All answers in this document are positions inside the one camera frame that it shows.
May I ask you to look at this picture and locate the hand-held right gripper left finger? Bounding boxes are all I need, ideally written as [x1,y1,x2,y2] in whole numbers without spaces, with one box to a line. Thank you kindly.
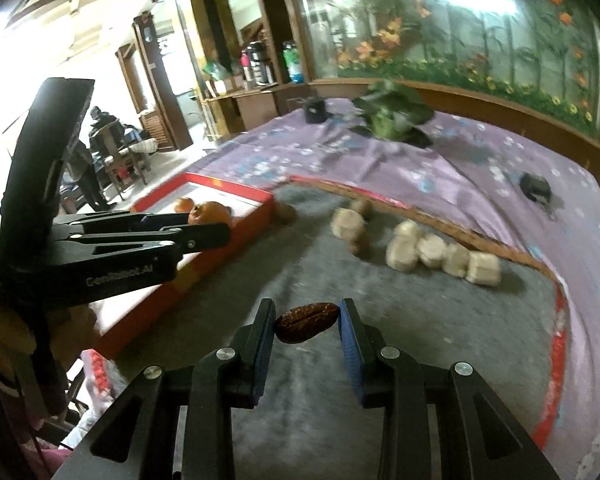
[55,298,277,480]

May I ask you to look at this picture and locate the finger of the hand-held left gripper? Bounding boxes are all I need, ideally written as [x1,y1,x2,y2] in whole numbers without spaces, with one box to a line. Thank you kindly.
[81,223,232,267]
[54,211,202,237]

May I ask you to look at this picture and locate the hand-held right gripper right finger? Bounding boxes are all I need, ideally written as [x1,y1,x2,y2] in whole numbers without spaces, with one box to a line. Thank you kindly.
[337,298,561,480]

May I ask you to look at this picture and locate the red box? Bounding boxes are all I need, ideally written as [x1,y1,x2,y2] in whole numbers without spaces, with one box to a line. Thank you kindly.
[92,172,277,361]

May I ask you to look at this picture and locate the brown date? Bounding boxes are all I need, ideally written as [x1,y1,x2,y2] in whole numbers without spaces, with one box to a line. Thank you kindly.
[273,302,340,345]

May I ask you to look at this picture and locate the pile of beige chunks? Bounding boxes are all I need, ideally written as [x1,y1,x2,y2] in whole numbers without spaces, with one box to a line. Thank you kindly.
[331,207,504,289]

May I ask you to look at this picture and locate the person's left hand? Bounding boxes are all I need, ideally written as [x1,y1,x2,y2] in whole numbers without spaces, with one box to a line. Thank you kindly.
[0,304,98,362]

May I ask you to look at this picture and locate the wooden chair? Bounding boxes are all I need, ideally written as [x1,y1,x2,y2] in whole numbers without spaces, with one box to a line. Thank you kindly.
[95,120,152,197]

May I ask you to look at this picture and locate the grey blanket with red edging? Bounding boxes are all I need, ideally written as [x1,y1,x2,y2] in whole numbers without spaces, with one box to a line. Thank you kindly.
[87,176,569,480]

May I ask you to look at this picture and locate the wooden side shelf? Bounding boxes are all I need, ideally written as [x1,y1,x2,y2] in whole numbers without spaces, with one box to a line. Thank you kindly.
[204,86,292,137]

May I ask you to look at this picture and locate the green plastic bag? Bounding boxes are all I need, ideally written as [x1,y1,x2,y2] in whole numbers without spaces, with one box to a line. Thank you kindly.
[202,60,231,84]

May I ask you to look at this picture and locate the black cup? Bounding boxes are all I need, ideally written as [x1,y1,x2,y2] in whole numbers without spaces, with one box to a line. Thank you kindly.
[302,96,327,125]

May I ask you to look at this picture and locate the black thermos flask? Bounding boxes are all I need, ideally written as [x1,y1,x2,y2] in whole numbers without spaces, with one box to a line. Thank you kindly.
[247,42,274,86]

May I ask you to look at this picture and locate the blue green bottle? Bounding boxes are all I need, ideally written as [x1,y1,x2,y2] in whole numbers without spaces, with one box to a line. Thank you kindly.
[282,40,304,84]

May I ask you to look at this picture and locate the green bok choy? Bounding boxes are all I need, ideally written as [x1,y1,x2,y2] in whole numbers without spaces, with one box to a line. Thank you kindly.
[350,80,436,149]

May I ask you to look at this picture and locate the small black device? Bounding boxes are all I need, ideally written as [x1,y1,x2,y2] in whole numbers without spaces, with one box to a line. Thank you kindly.
[520,172,557,221]

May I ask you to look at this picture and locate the glass panel with artificial flowers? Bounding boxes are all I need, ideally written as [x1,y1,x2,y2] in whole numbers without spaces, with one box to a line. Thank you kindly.
[287,0,600,136]

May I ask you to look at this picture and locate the wooden door frame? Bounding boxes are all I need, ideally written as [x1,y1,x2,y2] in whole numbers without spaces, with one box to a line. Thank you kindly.
[132,10,196,154]

